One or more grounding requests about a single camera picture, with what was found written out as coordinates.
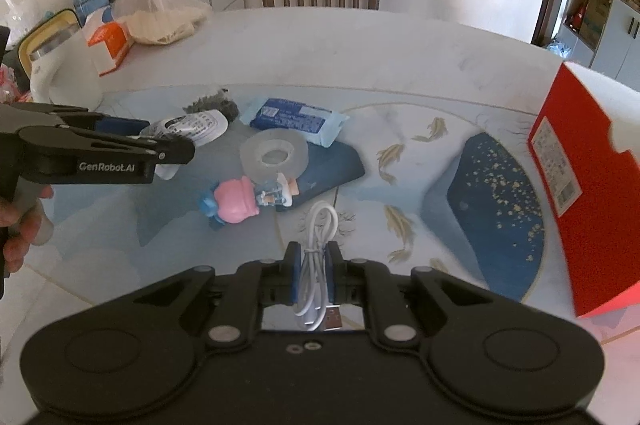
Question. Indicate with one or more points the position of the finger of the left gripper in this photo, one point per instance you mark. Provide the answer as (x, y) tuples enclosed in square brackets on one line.
[(121, 127)]

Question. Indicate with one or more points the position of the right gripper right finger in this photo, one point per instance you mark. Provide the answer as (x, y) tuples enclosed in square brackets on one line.
[(370, 286)]

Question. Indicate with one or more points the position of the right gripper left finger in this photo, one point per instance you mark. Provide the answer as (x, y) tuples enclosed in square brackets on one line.
[(241, 298)]

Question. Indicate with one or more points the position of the white labelled pouch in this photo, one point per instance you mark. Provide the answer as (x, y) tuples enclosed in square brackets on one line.
[(200, 128)]

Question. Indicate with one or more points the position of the pink blue whale toy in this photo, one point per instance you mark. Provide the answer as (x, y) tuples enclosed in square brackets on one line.
[(233, 201)]

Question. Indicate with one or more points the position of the clear tape roll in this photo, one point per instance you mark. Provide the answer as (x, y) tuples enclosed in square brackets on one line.
[(271, 151)]

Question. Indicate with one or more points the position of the person left hand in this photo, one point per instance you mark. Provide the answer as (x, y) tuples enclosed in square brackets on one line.
[(27, 227)]

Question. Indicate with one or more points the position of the orange white carton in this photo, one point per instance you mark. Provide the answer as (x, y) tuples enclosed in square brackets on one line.
[(108, 41)]

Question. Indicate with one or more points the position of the white electric kettle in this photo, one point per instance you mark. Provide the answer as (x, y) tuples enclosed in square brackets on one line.
[(63, 72)]

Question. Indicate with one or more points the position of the bag of dark seeds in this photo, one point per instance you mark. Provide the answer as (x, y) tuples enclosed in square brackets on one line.
[(220, 101)]

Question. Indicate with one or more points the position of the yellow tissue box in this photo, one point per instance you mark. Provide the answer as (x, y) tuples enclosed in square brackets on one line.
[(46, 29)]

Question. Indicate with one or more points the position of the clear plastic bag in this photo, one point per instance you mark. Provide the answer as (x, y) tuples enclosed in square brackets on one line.
[(160, 22)]

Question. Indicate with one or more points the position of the blue tissue pack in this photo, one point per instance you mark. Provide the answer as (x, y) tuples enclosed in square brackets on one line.
[(317, 125)]

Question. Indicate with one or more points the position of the red cardboard box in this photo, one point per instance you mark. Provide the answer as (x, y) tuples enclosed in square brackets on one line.
[(585, 144)]

